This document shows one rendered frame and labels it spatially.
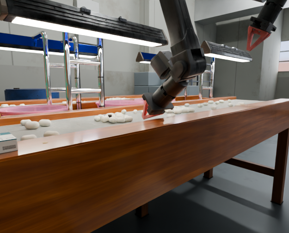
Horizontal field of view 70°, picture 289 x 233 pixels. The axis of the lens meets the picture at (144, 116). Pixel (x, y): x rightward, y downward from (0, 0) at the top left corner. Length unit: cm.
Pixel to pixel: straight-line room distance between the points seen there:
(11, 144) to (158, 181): 34
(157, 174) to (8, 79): 274
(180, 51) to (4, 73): 272
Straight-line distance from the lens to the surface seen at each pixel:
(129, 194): 50
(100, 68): 96
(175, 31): 57
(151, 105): 62
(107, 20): 81
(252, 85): 668
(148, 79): 354
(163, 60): 61
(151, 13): 437
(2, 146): 38
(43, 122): 70
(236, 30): 702
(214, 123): 73
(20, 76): 314
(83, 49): 136
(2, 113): 92
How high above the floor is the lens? 87
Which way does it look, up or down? 9 degrees down
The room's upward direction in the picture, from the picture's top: straight up
